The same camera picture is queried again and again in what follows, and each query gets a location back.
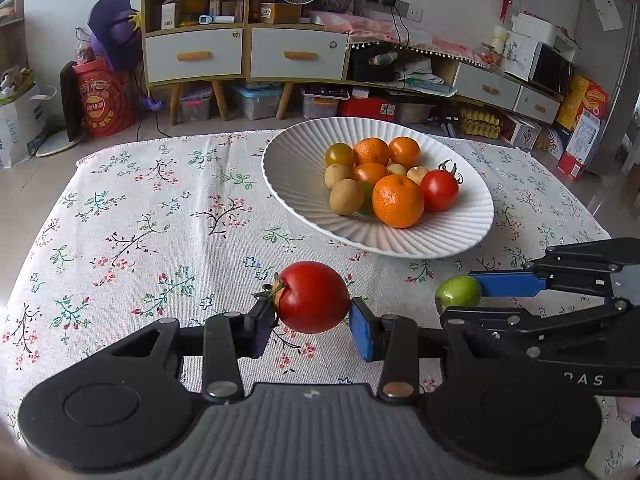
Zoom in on black floor cable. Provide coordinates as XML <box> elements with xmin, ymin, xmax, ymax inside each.
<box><xmin>136</xmin><ymin>72</ymin><xmax>172</xmax><ymax>139</ymax></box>

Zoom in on white paper bag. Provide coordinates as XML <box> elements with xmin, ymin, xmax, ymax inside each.
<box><xmin>0</xmin><ymin>82</ymin><xmax>49</xmax><ymax>169</ymax></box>

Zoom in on black microwave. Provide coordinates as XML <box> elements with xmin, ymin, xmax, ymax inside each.
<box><xmin>530</xmin><ymin>42</ymin><xmax>576</xmax><ymax>96</ymax></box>

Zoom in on pile of papers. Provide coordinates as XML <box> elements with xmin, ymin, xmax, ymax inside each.
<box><xmin>397</xmin><ymin>57</ymin><xmax>458</xmax><ymax>98</ymax></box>

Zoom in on wall power sockets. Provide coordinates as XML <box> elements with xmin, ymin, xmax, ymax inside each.
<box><xmin>366</xmin><ymin>0</ymin><xmax>423</xmax><ymax>20</ymax></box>

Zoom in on white round floor base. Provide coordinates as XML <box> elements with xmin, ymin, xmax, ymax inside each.
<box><xmin>36</xmin><ymin>130</ymin><xmax>86</xmax><ymax>158</ymax></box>

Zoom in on red box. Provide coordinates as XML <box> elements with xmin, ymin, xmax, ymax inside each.
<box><xmin>340</xmin><ymin>97</ymin><xmax>398</xmax><ymax>122</ymax></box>

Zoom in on red printed bucket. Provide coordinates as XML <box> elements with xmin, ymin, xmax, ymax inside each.
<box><xmin>72</xmin><ymin>60</ymin><xmax>136</xmax><ymax>140</ymax></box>

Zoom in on wooden bookshelf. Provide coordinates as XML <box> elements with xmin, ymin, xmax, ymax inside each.
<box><xmin>0</xmin><ymin>0</ymin><xmax>26</xmax><ymax>77</ymax></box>

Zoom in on tall wooden shelf cabinet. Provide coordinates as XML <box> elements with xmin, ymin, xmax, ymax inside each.
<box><xmin>141</xmin><ymin>0</ymin><xmax>252</xmax><ymax>127</ymax></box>

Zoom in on yellow round container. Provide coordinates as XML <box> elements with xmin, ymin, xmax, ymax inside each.
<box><xmin>180</xmin><ymin>0</ymin><xmax>208</xmax><ymax>26</ymax></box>

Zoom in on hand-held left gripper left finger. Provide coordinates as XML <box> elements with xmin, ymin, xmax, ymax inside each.
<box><xmin>100</xmin><ymin>296</ymin><xmax>279</xmax><ymax>405</ymax></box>

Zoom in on clear box blue lid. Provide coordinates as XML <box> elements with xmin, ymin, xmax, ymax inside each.
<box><xmin>232</xmin><ymin>85</ymin><xmax>283</xmax><ymax>121</ymax></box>

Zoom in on clear box black lid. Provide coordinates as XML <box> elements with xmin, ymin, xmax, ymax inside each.
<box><xmin>302</xmin><ymin>87</ymin><xmax>348</xmax><ymax>120</ymax></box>

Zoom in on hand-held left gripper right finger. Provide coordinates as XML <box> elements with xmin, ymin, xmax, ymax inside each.
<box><xmin>349</xmin><ymin>297</ymin><xmax>448</xmax><ymax>403</ymax></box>

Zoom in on small plush toys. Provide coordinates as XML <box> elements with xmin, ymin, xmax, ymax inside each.
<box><xmin>0</xmin><ymin>67</ymin><xmax>36</xmax><ymax>98</ymax></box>

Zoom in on low wooden drawer cabinet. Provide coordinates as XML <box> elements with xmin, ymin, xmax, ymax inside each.
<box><xmin>247</xmin><ymin>22</ymin><xmax>352</xmax><ymax>122</ymax></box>

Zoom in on green lime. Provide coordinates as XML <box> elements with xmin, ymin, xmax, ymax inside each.
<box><xmin>356</xmin><ymin>181</ymin><xmax>376</xmax><ymax>216</ymax></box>

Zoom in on yellow cherry tomato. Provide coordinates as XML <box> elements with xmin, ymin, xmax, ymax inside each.
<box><xmin>325</xmin><ymin>143</ymin><xmax>356</xmax><ymax>168</ymax></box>

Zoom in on red tomato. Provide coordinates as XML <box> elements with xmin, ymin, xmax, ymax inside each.
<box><xmin>254</xmin><ymin>261</ymin><xmax>351</xmax><ymax>335</ymax></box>
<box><xmin>419</xmin><ymin>160</ymin><xmax>463</xmax><ymax>213</ymax></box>

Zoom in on black power cable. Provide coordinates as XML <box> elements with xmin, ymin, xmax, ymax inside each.
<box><xmin>389</xmin><ymin>6</ymin><xmax>410</xmax><ymax>50</ymax></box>

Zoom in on glass jar orange contents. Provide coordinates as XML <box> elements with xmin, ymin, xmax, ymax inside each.
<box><xmin>472</xmin><ymin>42</ymin><xmax>501</xmax><ymax>67</ymax></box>

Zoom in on pink fringed cloth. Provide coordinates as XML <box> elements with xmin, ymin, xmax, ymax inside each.
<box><xmin>312</xmin><ymin>10</ymin><xmax>496</xmax><ymax>67</ymax></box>

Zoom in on white upright carton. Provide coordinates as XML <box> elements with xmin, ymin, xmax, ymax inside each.
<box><xmin>161</xmin><ymin>0</ymin><xmax>181</xmax><ymax>31</ymax></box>

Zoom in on long wooden TV stand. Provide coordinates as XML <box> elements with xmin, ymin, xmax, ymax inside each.
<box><xmin>349</xmin><ymin>45</ymin><xmax>563</xmax><ymax>126</ymax></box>

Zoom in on white paper note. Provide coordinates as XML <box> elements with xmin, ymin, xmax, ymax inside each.
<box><xmin>594</xmin><ymin>0</ymin><xmax>625</xmax><ymax>31</ymax></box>

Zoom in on clear box pink lid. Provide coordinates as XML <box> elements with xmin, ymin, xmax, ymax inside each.
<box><xmin>180</xmin><ymin>87</ymin><xmax>213</xmax><ymax>122</ymax></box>

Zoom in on floral tablecloth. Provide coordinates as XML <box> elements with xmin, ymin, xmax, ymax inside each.
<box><xmin>0</xmin><ymin>130</ymin><xmax>640</xmax><ymax>480</ymax></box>

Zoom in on small cardboard box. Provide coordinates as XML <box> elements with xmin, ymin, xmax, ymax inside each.
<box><xmin>259</xmin><ymin>2</ymin><xmax>302</xmax><ymax>25</ymax></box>

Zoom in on stack of yellow egg cartons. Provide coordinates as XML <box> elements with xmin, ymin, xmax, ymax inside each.
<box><xmin>459</xmin><ymin>106</ymin><xmax>502</xmax><ymax>140</ymax></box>

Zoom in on translucent storage box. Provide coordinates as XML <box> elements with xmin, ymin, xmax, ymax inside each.
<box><xmin>397</xmin><ymin>102</ymin><xmax>436</xmax><ymax>125</ymax></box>

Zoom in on purple plush toy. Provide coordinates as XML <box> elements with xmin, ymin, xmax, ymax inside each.
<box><xmin>87</xmin><ymin>0</ymin><xmax>144</xmax><ymax>74</ymax></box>

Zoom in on colourful cartons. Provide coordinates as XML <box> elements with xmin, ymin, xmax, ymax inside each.
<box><xmin>546</xmin><ymin>75</ymin><xmax>611</xmax><ymax>182</ymax></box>

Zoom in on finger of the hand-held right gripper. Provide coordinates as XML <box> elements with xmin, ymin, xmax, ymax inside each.
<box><xmin>440</xmin><ymin>299</ymin><xmax>632</xmax><ymax>361</ymax></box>
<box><xmin>470</xmin><ymin>237</ymin><xmax>640</xmax><ymax>306</ymax></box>

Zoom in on grey refrigerator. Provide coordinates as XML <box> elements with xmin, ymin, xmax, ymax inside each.
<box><xmin>575</xmin><ymin>0</ymin><xmax>640</xmax><ymax>177</ymax></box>

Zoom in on black flat board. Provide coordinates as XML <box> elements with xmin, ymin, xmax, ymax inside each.
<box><xmin>60</xmin><ymin>61</ymin><xmax>85</xmax><ymax>143</ymax></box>

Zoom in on white ribbed plate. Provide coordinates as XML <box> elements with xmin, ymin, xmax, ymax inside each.
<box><xmin>261</xmin><ymin>117</ymin><xmax>495</xmax><ymax>259</ymax></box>

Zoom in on white patterned carton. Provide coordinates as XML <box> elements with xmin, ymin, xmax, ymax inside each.
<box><xmin>500</xmin><ymin>112</ymin><xmax>543</xmax><ymax>150</ymax></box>

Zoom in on green tomato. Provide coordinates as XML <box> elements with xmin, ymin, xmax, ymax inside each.
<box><xmin>434</xmin><ymin>275</ymin><xmax>483</xmax><ymax>316</ymax></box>

